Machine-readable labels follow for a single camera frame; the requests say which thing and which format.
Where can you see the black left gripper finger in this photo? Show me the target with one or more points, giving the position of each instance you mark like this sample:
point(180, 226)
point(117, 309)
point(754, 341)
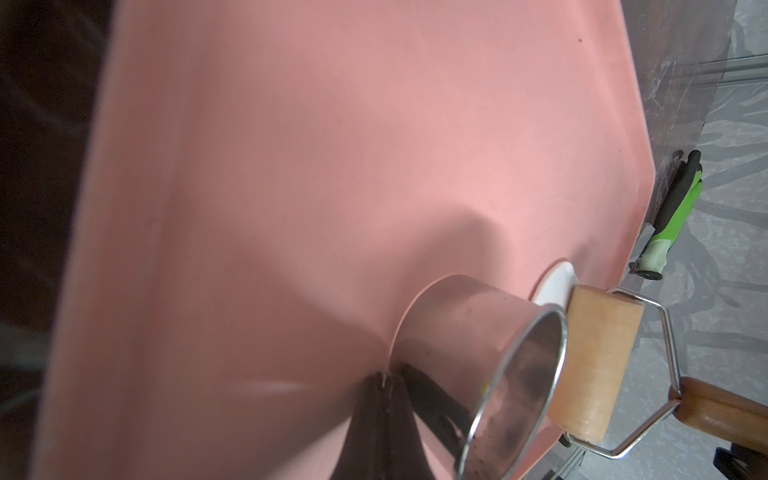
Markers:
point(383, 441)

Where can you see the white dough ball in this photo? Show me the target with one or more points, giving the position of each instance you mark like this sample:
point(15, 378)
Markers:
point(556, 285)

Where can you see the wooden rolling pin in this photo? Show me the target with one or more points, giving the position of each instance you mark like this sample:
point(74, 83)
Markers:
point(602, 329)

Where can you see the green work glove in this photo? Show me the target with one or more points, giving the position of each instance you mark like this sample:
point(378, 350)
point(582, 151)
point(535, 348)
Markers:
point(684, 191)

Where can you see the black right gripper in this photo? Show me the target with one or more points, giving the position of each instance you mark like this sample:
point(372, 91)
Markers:
point(741, 463)

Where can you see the pink silicone mat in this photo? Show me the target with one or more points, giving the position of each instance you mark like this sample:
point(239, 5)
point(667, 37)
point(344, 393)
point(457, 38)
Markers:
point(269, 185)

